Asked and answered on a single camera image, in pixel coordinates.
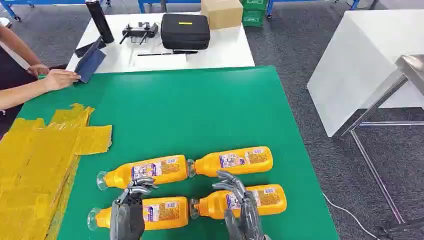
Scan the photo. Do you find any orange drink bottle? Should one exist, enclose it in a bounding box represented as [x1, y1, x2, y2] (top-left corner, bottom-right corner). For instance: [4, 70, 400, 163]
[87, 196, 190, 232]
[186, 146, 274, 178]
[189, 184, 288, 221]
[96, 154, 189, 192]

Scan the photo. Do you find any green plastic crate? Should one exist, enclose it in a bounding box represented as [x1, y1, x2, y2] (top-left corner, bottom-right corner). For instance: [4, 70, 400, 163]
[241, 0, 269, 28]

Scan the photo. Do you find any large white board table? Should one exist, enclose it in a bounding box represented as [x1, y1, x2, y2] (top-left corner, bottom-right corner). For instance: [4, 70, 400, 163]
[306, 9, 424, 138]

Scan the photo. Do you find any black cylinder roll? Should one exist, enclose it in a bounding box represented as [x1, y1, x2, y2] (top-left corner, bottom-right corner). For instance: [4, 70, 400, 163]
[85, 0, 115, 45]

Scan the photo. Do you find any white floor cable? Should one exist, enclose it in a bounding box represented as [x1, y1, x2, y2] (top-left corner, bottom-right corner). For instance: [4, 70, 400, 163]
[322, 192, 380, 240]

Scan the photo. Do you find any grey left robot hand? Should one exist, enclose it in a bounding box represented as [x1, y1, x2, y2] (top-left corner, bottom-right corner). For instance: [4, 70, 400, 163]
[110, 177, 158, 240]

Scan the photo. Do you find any green table mat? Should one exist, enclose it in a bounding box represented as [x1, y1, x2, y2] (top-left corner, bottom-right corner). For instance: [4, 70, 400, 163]
[16, 66, 340, 240]

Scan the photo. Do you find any thin black pen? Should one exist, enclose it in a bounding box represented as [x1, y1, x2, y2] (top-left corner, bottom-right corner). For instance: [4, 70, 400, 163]
[137, 49, 199, 57]

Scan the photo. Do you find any black remote controller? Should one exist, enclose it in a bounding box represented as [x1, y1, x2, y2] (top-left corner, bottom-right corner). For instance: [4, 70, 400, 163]
[119, 21, 159, 46]

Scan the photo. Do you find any person's hand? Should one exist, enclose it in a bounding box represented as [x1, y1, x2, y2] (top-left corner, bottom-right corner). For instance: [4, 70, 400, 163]
[27, 63, 51, 79]
[41, 68, 81, 92]

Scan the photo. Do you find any blue metal frame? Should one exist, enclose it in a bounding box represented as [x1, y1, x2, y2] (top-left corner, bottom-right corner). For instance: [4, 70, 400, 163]
[0, 0, 110, 22]
[137, 0, 360, 17]

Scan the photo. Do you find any black carry case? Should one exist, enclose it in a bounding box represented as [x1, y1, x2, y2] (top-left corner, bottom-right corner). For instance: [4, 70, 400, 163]
[160, 13, 211, 51]

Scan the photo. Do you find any yellow sheet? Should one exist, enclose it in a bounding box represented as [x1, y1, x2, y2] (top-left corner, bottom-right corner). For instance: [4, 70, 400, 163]
[0, 103, 113, 240]

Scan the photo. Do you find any person's right hand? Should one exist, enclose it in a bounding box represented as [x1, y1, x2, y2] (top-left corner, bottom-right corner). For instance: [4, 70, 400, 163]
[41, 68, 81, 92]

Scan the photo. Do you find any person's left hand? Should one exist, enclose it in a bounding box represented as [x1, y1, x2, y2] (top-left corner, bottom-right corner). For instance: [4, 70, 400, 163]
[27, 63, 51, 79]

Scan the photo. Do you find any person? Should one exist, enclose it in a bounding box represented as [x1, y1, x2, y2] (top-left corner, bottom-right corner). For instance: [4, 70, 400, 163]
[0, 46, 69, 138]

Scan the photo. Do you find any steel bench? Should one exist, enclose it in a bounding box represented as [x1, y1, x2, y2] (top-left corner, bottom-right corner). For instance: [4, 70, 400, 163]
[337, 54, 424, 233]

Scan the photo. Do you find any navy blue folder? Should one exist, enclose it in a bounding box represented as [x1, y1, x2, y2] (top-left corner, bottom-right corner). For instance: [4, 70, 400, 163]
[73, 36, 107, 84]

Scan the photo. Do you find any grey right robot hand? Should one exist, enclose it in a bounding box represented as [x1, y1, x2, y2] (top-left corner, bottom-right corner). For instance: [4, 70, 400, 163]
[211, 170, 266, 240]

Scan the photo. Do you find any brown cardboard box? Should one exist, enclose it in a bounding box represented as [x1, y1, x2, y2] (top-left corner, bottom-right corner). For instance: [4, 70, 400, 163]
[200, 0, 244, 31]

